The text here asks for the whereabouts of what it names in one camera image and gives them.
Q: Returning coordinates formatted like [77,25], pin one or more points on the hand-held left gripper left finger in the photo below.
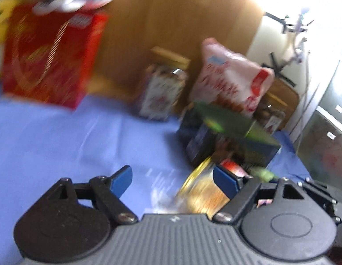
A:
[121,180]

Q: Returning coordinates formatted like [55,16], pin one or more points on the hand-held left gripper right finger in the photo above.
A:
[224,182]

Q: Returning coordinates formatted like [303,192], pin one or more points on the red translucent snack packet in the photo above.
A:
[233,167]

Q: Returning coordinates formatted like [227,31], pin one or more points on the small green snack packet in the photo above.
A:
[263,174]

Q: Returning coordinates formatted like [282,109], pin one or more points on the dark storage box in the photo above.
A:
[198,140]

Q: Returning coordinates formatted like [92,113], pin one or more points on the green beige snack packet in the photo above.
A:
[229,122]

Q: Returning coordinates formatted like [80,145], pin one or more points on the yellow snack packet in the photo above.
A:
[204,190]

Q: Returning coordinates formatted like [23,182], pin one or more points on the frosted glass door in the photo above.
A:
[325,132]

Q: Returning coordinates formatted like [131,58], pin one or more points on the blue cloth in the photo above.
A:
[63,143]

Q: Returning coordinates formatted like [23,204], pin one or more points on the yellow lid snack jar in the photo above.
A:
[273,114]
[162,91]

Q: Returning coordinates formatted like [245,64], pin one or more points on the white red snack bag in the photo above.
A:
[231,80]

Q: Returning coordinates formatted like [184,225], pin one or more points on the rounded wooden board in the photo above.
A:
[285,93]

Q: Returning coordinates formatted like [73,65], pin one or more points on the black tape cross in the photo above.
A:
[278,66]

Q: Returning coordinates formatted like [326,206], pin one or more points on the red gift box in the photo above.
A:
[55,58]

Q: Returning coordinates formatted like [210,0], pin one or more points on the black tape strip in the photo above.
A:
[295,28]
[273,17]

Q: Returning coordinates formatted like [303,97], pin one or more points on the wooden headboard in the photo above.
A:
[173,19]

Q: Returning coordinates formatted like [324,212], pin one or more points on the yellow plush toy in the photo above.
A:
[2,19]

